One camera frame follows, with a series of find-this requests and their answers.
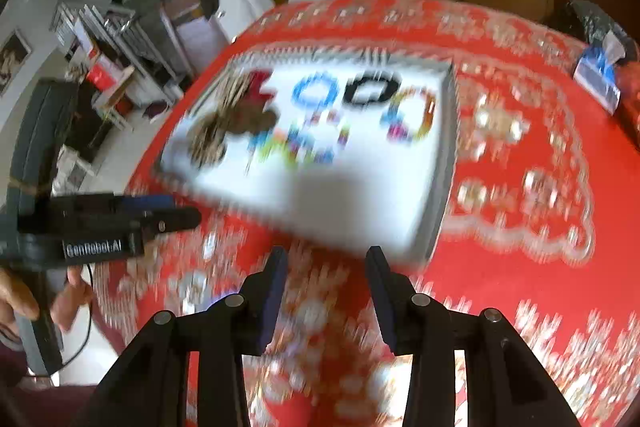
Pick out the blue and white tissue pack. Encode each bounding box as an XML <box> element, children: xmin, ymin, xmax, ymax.
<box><xmin>572</xmin><ymin>32</ymin><xmax>629</xmax><ymax>115</ymax></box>

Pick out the black cable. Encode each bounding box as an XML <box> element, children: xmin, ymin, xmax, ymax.
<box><xmin>0</xmin><ymin>262</ymin><xmax>96</xmax><ymax>379</ymax></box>

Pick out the black bracelet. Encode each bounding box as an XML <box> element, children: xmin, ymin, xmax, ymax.
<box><xmin>347</xmin><ymin>74</ymin><xmax>403</xmax><ymax>112</ymax></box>

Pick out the metal drying rack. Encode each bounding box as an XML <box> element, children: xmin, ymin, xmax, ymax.
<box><xmin>52</xmin><ymin>2</ymin><xmax>166</xmax><ymax>74</ymax></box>

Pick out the small white stool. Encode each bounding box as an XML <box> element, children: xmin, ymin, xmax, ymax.
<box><xmin>92</xmin><ymin>67</ymin><xmax>137</xmax><ymax>128</ymax></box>

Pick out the framed wall picture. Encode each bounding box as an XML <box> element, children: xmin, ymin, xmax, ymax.
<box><xmin>0</xmin><ymin>29</ymin><xmax>32</xmax><ymax>98</ymax></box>

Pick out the red jewelry piece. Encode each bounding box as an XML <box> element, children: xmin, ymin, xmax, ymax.
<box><xmin>247</xmin><ymin>69</ymin><xmax>281</xmax><ymax>105</ymax></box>

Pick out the person's left hand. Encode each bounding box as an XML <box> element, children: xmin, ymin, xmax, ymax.
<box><xmin>0</xmin><ymin>266</ymin><xmax>96</xmax><ymax>333</ymax></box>

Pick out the multicolour beaded bracelet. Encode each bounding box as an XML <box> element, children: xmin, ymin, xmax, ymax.
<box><xmin>382</xmin><ymin>88</ymin><xmax>438</xmax><ymax>142</ymax></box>

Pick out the person's maroon clothing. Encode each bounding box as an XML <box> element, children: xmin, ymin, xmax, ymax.
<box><xmin>0</xmin><ymin>339</ymin><xmax>108</xmax><ymax>427</ymax></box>

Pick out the blue and yellow beaded necklace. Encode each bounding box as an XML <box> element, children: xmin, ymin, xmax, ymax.
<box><xmin>247</xmin><ymin>127</ymin><xmax>351</xmax><ymax>168</ymax></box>

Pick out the striped box with white inside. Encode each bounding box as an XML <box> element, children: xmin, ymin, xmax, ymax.
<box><xmin>157</xmin><ymin>49</ymin><xmax>458</xmax><ymax>265</ymax></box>

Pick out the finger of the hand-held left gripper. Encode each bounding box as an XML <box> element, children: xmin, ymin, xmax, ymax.
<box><xmin>117</xmin><ymin>194</ymin><xmax>176</xmax><ymax>214</ymax></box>
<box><xmin>140</xmin><ymin>206</ymin><xmax>203</xmax><ymax>238</ymax></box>

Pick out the blue bracelet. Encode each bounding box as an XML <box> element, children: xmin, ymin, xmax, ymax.
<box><xmin>292</xmin><ymin>74</ymin><xmax>346</xmax><ymax>110</ymax></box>

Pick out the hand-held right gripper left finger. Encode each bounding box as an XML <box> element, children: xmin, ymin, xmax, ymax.
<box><xmin>85</xmin><ymin>246</ymin><xmax>289</xmax><ymax>427</ymax></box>

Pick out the black plastic bag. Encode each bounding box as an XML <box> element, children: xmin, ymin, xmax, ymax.
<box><xmin>552</xmin><ymin>0</ymin><xmax>640</xmax><ymax>58</ymax></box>

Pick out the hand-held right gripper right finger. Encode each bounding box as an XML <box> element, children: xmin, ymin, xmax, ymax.
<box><xmin>365</xmin><ymin>246</ymin><xmax>583</xmax><ymax>427</ymax></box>

